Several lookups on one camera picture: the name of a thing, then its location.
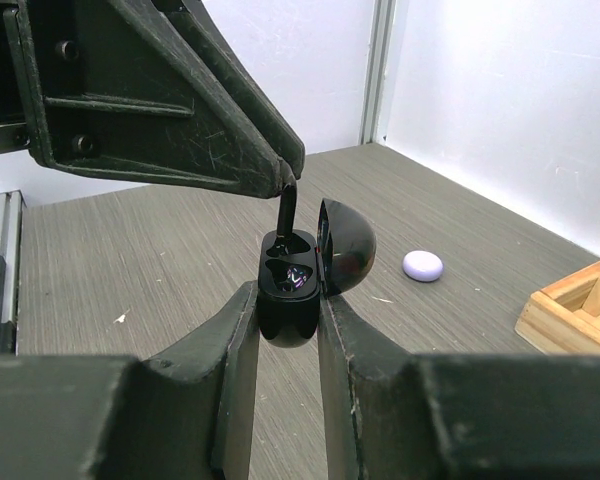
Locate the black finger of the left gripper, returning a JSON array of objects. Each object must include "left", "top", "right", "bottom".
[
  {"left": 164, "top": 0, "right": 307, "bottom": 181},
  {"left": 16, "top": 1, "right": 293, "bottom": 198}
]

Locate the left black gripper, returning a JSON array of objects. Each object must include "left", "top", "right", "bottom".
[{"left": 0, "top": 0, "right": 31, "bottom": 154}]

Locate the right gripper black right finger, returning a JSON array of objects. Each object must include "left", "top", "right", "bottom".
[{"left": 318, "top": 297, "right": 600, "bottom": 479}]

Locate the wooden clothes rack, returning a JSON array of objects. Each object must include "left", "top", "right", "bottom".
[{"left": 515, "top": 261, "right": 600, "bottom": 354}]

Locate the black round earbud case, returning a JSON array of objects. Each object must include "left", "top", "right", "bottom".
[{"left": 257, "top": 198, "right": 376, "bottom": 348}]

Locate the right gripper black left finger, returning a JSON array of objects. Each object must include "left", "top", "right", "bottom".
[{"left": 0, "top": 282, "right": 259, "bottom": 479}]

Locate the aluminium corner frame profile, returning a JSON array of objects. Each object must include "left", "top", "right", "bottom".
[{"left": 359, "top": 0, "right": 396, "bottom": 145}]

